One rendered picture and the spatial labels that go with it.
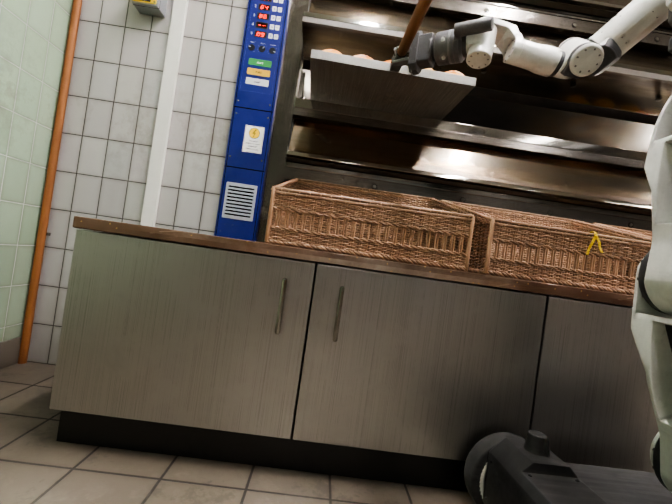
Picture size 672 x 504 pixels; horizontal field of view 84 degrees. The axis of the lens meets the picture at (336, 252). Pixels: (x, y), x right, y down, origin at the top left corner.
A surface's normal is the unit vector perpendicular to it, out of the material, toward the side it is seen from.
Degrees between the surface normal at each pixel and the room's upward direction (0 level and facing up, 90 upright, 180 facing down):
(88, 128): 90
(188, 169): 90
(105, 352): 90
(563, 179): 70
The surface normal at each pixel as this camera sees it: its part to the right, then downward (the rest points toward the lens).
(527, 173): 0.08, -0.35
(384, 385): 0.04, -0.01
